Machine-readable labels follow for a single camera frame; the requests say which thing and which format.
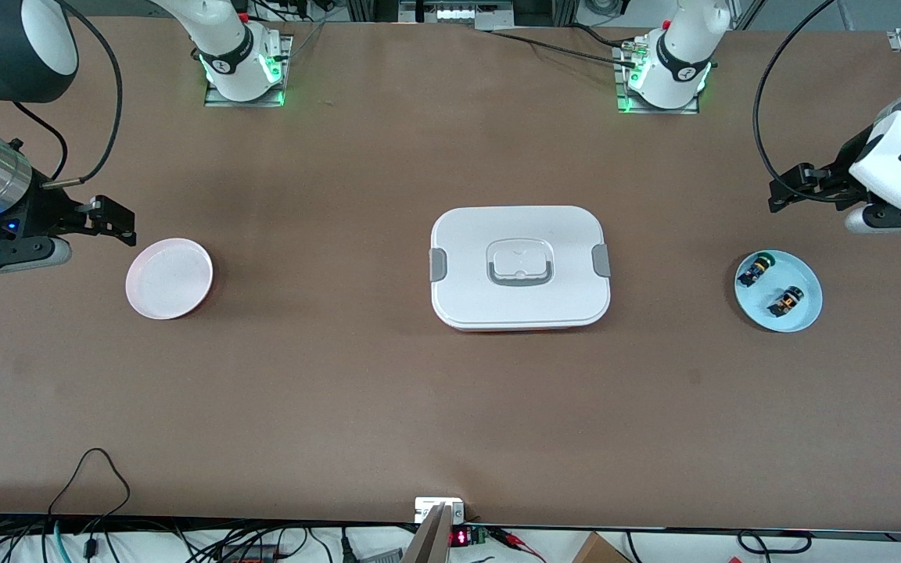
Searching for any orange push-button switch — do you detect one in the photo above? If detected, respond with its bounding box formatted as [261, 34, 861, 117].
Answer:
[767, 286, 803, 318]

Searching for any light blue round plate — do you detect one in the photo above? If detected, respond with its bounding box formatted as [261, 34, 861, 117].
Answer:
[734, 249, 824, 334]

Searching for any pink round plate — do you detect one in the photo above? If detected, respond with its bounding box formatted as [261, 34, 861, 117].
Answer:
[125, 238, 214, 321]

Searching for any white lidded lunch box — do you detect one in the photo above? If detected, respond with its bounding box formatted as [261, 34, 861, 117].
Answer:
[429, 206, 612, 332]

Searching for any white power strip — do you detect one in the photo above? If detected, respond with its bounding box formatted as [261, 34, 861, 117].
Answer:
[400, 0, 514, 24]

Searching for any brown cardboard box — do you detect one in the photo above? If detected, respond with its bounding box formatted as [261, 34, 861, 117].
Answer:
[572, 532, 633, 563]

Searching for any small white box device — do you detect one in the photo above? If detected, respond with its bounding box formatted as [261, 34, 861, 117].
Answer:
[415, 497, 465, 523]

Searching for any red clip lead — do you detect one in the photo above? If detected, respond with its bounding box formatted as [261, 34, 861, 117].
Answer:
[496, 528, 547, 562]

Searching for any grey metal bar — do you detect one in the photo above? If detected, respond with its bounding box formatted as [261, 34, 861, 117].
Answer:
[402, 503, 453, 563]

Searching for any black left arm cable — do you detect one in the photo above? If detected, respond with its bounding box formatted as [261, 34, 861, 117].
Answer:
[753, 0, 840, 204]

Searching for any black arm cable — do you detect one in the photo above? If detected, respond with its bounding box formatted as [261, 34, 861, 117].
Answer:
[13, 0, 124, 190]
[753, 0, 840, 204]

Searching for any green push-button switch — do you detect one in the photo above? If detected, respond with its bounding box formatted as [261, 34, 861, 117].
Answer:
[737, 252, 777, 289]

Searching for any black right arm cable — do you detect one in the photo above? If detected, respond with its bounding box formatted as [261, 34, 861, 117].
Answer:
[13, 0, 124, 190]

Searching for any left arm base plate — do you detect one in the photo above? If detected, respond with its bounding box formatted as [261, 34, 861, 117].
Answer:
[615, 39, 700, 115]

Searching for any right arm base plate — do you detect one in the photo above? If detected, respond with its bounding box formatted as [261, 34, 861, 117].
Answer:
[204, 35, 293, 108]

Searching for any black looped cable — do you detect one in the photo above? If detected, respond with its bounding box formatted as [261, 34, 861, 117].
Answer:
[48, 447, 132, 540]

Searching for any black cable on table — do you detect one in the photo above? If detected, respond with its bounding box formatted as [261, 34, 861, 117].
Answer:
[490, 30, 639, 65]

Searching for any black coiled cable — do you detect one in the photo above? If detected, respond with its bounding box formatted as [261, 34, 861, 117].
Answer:
[736, 529, 813, 558]

